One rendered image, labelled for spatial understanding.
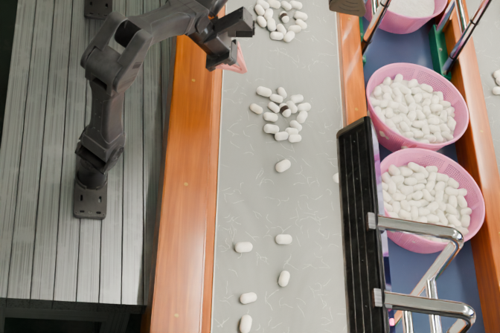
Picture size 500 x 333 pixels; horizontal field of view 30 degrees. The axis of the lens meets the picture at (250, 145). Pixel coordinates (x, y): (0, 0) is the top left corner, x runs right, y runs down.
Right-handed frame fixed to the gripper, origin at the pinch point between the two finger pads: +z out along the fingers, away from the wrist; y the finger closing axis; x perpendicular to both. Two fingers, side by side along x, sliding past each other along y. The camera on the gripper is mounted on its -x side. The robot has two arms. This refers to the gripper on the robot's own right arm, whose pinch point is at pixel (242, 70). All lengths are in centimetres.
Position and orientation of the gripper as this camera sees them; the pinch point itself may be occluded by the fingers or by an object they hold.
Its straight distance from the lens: 211.1
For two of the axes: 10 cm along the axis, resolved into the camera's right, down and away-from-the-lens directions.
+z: 5.9, 5.1, 6.2
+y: 0.2, -7.8, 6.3
